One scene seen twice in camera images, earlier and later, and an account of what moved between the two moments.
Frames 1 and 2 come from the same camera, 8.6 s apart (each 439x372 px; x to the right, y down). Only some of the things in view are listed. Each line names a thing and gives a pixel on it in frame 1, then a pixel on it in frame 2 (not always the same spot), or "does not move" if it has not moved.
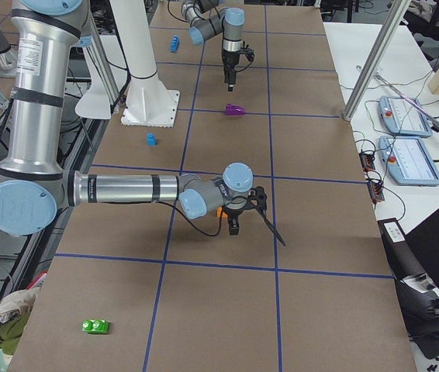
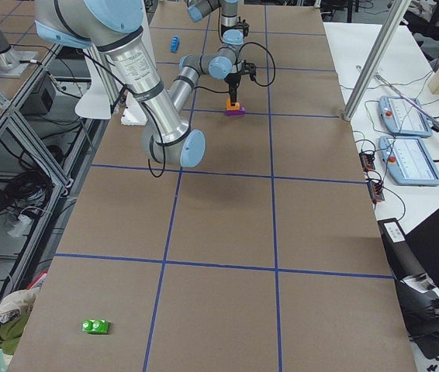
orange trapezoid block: [219, 213] → [232, 108]
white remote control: [394, 232] does not move
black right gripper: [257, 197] → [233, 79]
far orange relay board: [367, 161] does not move
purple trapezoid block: [234, 110] does not move
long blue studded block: [174, 43] does not move
